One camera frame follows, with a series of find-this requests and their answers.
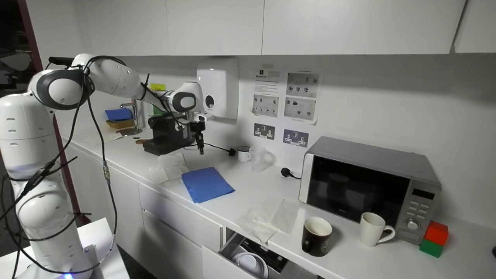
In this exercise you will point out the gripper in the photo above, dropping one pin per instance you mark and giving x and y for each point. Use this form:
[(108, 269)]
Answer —
[(197, 127)]

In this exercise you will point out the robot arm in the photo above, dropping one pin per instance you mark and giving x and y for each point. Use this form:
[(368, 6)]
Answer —
[(31, 128)]

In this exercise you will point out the white paper towel dispenser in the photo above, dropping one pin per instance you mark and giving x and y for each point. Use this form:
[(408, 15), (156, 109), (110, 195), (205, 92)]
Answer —
[(223, 85)]

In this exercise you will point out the white paper towel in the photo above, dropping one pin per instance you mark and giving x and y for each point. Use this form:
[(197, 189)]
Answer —
[(170, 168)]

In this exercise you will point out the blue towel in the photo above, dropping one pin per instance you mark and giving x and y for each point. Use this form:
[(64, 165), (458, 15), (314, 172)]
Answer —
[(207, 184)]

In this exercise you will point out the black coffee machine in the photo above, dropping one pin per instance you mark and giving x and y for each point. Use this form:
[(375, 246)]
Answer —
[(164, 135)]

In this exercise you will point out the small white mug dark rim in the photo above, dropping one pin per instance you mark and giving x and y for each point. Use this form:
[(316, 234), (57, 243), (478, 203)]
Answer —
[(243, 155)]

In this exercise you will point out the bottle with yellow label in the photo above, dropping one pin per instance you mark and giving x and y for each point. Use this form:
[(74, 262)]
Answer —
[(157, 87)]

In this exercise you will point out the chrome tap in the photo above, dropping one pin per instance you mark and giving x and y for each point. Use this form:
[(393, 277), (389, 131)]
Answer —
[(135, 116)]

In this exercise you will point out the brown tray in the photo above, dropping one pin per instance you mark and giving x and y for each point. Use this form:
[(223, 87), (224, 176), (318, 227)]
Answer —
[(121, 124)]

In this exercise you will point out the instruction sheet with text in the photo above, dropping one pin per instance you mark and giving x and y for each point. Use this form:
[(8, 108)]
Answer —
[(266, 93)]

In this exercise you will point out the blue cloth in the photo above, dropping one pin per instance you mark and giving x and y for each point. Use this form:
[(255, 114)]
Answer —
[(118, 114)]

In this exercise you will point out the white drawer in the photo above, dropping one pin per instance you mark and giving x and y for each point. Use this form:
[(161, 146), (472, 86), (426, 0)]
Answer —
[(178, 217)]

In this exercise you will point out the instruction sheet with pictures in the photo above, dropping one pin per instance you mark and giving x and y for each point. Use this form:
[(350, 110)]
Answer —
[(302, 97)]

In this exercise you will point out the clear plastic bag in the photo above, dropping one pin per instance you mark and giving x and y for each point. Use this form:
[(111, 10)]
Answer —
[(269, 219)]

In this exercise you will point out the open drawer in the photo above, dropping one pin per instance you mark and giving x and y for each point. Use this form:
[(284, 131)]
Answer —
[(217, 267)]

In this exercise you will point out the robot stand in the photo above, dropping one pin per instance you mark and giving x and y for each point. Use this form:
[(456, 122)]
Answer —
[(101, 240)]

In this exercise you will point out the white bowl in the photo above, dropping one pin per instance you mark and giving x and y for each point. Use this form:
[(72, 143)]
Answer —
[(252, 265)]

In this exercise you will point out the black mug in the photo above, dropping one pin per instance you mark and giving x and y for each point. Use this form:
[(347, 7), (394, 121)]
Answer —
[(316, 242)]

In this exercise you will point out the microwave door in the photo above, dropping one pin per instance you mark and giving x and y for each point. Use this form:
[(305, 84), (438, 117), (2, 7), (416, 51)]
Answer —
[(352, 190)]

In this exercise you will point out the silver microwave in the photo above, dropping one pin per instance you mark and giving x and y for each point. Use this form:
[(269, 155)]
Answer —
[(372, 170)]

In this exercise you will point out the large white mug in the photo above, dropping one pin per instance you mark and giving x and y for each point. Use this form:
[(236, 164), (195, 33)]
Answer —
[(370, 230)]

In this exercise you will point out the microwave knob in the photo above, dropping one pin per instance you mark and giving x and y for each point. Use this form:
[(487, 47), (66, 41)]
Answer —
[(412, 224)]

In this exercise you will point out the red block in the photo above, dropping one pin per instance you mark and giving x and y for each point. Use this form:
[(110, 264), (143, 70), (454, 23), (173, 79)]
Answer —
[(436, 233)]

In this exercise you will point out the green block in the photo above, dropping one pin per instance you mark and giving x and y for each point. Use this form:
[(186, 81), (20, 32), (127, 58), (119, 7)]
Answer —
[(430, 248)]

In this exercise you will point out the wall socket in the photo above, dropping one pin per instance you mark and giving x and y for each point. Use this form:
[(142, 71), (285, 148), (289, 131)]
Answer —
[(295, 138), (264, 131)]

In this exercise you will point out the row of white wall cabinets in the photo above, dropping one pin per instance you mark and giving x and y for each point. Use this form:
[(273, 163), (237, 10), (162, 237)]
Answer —
[(310, 23)]

